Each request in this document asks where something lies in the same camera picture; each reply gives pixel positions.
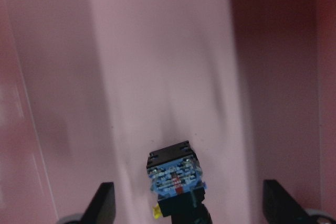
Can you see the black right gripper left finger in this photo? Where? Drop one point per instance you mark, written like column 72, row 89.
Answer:
column 101, row 209

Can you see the yellow push button switch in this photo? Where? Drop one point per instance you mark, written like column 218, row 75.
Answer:
column 176, row 178

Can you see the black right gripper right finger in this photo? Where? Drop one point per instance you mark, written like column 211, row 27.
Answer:
column 280, row 207

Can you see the pink bin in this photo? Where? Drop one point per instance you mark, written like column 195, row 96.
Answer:
column 90, row 87

